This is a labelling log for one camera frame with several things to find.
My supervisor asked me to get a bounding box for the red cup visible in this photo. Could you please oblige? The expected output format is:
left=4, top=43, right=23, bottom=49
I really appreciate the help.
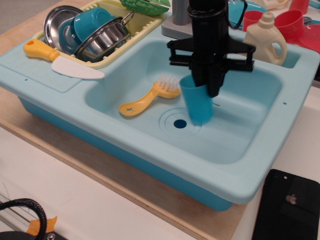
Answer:
left=242, top=10, right=263, bottom=32
left=274, top=9, right=305, bottom=43

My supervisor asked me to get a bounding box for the cream plastic object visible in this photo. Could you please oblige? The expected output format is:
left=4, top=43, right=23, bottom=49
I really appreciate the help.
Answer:
left=254, top=0, right=289, bottom=10

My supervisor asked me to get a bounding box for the red cup left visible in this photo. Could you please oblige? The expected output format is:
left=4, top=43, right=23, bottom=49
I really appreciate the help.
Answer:
left=242, top=10, right=263, bottom=32

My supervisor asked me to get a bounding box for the red cup right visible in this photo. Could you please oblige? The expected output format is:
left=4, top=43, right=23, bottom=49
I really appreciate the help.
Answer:
left=274, top=9, right=305, bottom=43

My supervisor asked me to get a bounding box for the red plate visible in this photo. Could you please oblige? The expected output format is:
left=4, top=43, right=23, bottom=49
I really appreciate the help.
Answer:
left=295, top=24, right=320, bottom=53

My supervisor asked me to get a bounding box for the teal plate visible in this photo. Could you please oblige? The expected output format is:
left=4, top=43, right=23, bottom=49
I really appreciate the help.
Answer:
left=228, top=0, right=267, bottom=27

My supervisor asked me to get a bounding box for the cream detergent bottle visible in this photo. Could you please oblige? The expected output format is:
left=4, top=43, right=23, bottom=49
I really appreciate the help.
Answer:
left=243, top=11, right=287, bottom=66

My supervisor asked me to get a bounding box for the orange tape piece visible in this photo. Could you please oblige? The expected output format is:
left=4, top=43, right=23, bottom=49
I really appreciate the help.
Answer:
left=26, top=216, right=58, bottom=236

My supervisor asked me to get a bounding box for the black braided cable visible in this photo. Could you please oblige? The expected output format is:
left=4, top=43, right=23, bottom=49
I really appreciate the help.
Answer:
left=0, top=198, right=48, bottom=240

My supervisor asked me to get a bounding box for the blue plastic cup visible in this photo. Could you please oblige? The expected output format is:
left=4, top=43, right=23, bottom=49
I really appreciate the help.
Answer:
left=179, top=75, right=213, bottom=124

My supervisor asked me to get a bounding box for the red cup background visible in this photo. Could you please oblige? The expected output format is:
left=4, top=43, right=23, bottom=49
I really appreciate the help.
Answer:
left=289, top=0, right=310, bottom=15

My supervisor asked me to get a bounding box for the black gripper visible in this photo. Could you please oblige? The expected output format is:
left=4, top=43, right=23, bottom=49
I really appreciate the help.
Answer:
left=167, top=0, right=256, bottom=98

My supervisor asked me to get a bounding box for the light blue toy sink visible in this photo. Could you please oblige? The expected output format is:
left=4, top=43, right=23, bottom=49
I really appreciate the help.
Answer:
left=0, top=27, right=320, bottom=211

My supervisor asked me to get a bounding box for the teal cup in rack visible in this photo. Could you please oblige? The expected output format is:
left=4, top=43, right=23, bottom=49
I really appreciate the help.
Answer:
left=73, top=7, right=115, bottom=42

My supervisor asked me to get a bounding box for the grey toy faucet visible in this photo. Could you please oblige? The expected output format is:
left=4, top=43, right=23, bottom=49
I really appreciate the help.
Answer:
left=161, top=0, right=193, bottom=40

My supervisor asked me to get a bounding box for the steel plate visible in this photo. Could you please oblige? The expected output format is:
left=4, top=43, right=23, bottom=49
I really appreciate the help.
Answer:
left=43, top=5, right=83, bottom=55

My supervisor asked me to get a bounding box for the yellow handled toy knife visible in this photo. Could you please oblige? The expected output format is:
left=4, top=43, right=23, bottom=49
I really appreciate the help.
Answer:
left=23, top=39, right=105, bottom=80

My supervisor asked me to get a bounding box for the plywood board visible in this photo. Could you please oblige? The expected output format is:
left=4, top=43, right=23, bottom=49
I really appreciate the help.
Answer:
left=0, top=0, right=247, bottom=240

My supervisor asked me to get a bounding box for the steel pot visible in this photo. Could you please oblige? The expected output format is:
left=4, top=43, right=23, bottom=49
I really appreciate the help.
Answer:
left=74, top=12, right=135, bottom=63

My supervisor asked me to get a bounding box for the black smartphone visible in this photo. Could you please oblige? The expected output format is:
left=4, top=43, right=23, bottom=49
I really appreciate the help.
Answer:
left=252, top=169, right=320, bottom=240

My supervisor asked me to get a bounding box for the yellow dish brush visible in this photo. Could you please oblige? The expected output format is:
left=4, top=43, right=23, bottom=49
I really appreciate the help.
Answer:
left=118, top=74, right=181, bottom=117

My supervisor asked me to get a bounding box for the pale yellow dish rack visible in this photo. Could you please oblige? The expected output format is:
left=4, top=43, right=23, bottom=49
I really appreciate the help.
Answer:
left=33, top=0, right=165, bottom=69

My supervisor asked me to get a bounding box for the green toy vegetable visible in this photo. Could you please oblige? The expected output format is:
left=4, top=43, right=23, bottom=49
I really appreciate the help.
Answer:
left=120, top=0, right=171, bottom=16

